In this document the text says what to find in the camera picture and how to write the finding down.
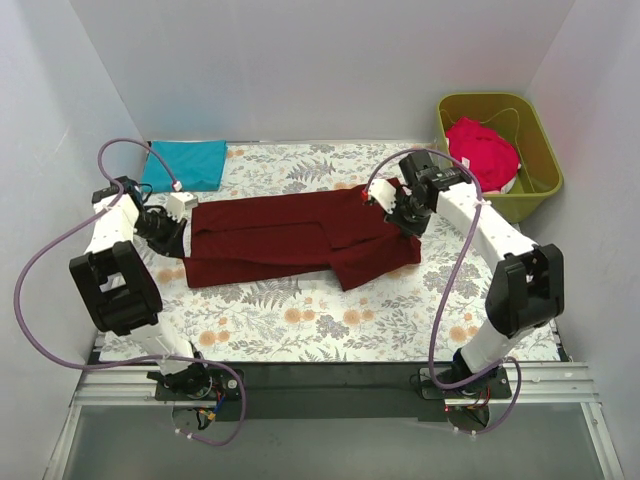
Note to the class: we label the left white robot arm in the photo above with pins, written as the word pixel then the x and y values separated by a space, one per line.
pixel 118 290

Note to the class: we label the olive green plastic bin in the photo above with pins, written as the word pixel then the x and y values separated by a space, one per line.
pixel 515 120

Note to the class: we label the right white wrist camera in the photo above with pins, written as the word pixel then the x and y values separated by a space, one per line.
pixel 381 192

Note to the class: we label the dark red t-shirt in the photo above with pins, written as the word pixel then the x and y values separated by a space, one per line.
pixel 261 238

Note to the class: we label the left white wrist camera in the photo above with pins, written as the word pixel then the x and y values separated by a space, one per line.
pixel 179 203

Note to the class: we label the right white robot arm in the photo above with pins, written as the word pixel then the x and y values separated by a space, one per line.
pixel 527 288

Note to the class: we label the floral patterned table mat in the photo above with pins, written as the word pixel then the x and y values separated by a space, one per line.
pixel 410 314

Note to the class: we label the folded teal t-shirt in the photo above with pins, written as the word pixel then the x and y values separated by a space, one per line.
pixel 197 165

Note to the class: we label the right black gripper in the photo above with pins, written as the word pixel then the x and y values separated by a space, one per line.
pixel 401 218

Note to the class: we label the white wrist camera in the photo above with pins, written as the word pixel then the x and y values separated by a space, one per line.
pixel 381 192
pixel 179 203

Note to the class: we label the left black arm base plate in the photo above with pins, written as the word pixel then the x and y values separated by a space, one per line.
pixel 221 385

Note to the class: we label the bright pink t-shirt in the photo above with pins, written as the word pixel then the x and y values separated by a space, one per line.
pixel 494 161

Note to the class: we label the aluminium frame rail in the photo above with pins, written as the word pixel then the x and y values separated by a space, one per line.
pixel 542 382

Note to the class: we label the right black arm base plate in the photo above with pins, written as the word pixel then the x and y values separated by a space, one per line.
pixel 493 386

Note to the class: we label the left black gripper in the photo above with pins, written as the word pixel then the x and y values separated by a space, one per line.
pixel 173 239

